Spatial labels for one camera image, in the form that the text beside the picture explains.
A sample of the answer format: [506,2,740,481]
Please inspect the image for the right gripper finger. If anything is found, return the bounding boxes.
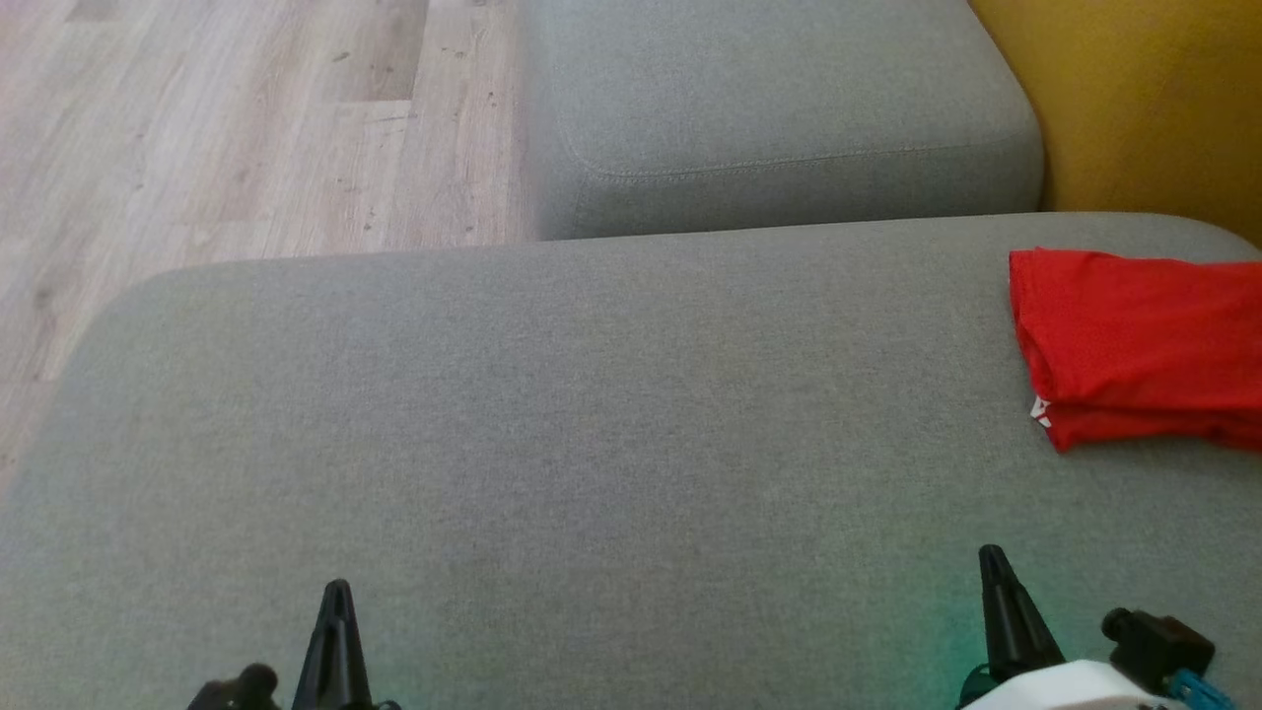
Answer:
[976,544,1068,683]

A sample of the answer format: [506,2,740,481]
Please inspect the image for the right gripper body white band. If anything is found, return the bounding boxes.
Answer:
[958,659,1174,710]

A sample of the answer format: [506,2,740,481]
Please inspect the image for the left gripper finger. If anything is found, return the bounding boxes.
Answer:
[293,582,339,710]
[335,580,378,710]

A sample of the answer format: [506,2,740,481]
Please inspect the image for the red shorts with white stripes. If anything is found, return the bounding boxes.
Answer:
[1008,247,1262,455]

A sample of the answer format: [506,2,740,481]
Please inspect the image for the grey sofa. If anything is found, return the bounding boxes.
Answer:
[0,212,1262,710]

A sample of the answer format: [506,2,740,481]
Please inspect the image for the yellow sofa cushion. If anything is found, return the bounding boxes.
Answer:
[966,0,1262,248]

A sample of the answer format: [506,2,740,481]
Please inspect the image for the small grey sofa cushion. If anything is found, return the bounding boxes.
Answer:
[518,0,1046,243]

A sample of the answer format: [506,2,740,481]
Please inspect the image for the right arm cable blue plug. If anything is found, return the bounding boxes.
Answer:
[1168,669,1235,710]

